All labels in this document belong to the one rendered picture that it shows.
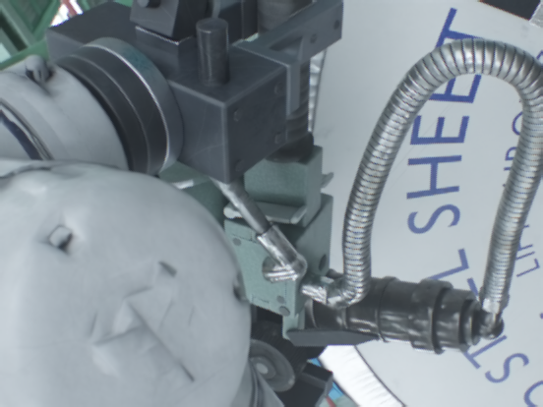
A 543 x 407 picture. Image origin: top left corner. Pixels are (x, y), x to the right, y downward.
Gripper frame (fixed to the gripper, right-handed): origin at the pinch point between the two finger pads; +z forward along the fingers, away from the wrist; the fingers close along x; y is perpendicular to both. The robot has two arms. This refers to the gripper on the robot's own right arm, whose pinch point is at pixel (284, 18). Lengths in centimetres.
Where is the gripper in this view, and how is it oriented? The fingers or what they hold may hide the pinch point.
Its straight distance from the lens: 52.6
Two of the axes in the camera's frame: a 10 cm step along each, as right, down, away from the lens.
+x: -7.9, -3.8, 4.9
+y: 0.0, -7.9, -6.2
